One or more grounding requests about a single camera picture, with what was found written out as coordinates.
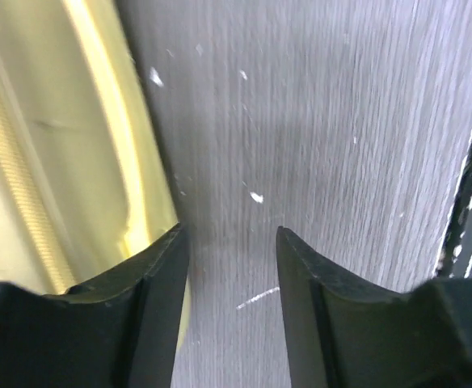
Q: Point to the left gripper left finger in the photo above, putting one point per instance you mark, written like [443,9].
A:
[117,329]

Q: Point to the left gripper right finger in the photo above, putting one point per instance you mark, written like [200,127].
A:
[344,331]

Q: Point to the yellow suitcase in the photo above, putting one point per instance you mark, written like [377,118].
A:
[82,183]

